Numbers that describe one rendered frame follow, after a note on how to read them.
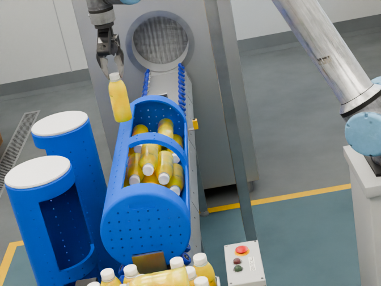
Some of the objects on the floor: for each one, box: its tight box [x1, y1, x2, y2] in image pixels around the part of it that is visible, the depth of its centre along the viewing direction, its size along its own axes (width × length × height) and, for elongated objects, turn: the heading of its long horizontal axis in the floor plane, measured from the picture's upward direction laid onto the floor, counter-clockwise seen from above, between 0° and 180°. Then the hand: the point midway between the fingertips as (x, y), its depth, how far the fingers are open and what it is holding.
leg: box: [196, 149, 209, 217], centre depth 434 cm, size 6×6×63 cm
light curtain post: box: [204, 0, 257, 242], centre depth 362 cm, size 6×6×170 cm
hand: (114, 76), depth 264 cm, fingers closed on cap, 4 cm apart
